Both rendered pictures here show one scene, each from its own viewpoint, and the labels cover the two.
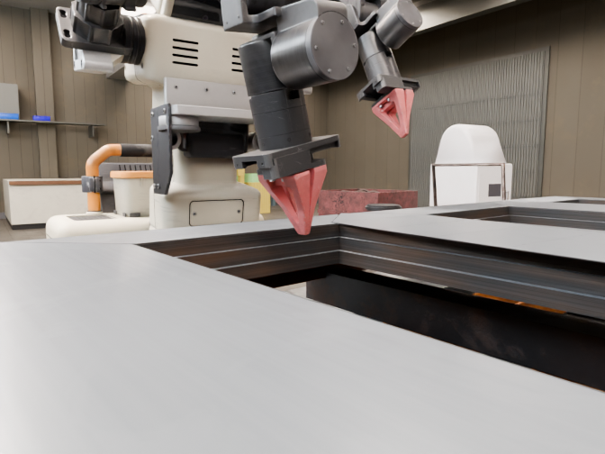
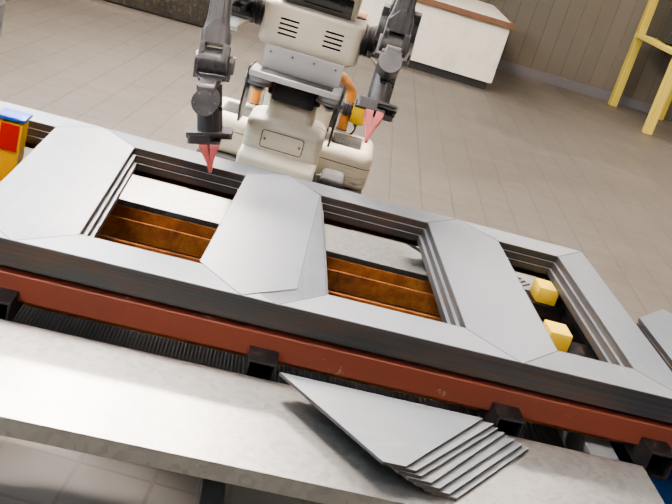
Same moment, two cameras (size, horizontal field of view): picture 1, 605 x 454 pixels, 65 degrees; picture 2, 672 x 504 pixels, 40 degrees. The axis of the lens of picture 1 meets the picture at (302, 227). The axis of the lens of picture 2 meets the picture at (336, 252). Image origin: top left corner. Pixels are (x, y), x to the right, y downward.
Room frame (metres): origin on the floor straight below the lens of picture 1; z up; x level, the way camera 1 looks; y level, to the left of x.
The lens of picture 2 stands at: (-1.00, -1.35, 1.52)
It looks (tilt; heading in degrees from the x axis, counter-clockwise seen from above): 21 degrees down; 32
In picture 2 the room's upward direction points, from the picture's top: 17 degrees clockwise
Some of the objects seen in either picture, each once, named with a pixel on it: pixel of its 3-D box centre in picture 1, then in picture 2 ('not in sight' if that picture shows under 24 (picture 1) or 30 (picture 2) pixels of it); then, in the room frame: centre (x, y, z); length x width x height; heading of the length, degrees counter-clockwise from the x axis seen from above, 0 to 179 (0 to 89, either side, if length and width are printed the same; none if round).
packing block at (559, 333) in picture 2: not in sight; (555, 335); (0.81, -0.80, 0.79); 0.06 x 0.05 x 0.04; 40
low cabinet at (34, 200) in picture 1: (59, 200); (427, 26); (8.59, 4.38, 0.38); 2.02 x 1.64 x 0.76; 34
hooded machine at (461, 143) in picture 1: (470, 185); not in sight; (6.02, -2.12, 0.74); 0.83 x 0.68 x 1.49; 33
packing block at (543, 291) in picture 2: not in sight; (544, 291); (1.03, -0.67, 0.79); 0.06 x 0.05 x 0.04; 40
